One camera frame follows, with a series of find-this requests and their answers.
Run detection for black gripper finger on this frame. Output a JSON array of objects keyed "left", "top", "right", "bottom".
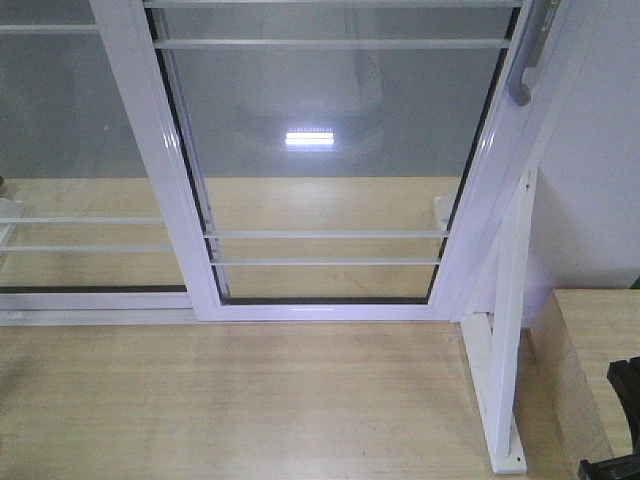
[
  {"left": 578, "top": 454, "right": 639, "bottom": 480},
  {"left": 607, "top": 357, "right": 640, "bottom": 453}
]

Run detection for grey metal door handle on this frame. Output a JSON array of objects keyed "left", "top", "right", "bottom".
[{"left": 506, "top": 0, "right": 560, "bottom": 107}]

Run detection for white framed transparent sliding door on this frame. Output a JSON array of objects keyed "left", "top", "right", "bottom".
[{"left": 89, "top": 1, "right": 538, "bottom": 324}]

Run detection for light wooden side table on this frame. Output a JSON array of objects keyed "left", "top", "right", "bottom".
[{"left": 516, "top": 289, "right": 639, "bottom": 479}]

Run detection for fixed transparent glass panel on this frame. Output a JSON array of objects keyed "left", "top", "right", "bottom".
[{"left": 1, "top": 1, "right": 183, "bottom": 293}]

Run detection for white wooden support bracket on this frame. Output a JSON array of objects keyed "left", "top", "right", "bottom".
[{"left": 459, "top": 167, "right": 538, "bottom": 475}]

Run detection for white fixed door frame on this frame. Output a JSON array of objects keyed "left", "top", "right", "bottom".
[{"left": 1, "top": 2, "right": 600, "bottom": 326}]

